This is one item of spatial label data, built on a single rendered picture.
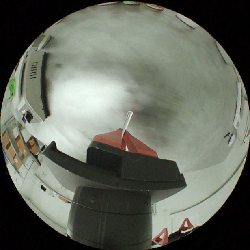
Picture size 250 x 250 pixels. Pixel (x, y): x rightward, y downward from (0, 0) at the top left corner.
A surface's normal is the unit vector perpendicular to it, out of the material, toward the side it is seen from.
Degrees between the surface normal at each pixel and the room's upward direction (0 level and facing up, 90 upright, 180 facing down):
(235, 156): 90
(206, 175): 90
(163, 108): 0
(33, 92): 90
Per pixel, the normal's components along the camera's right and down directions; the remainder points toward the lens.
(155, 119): -0.04, 0.47
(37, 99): 1.00, -0.01
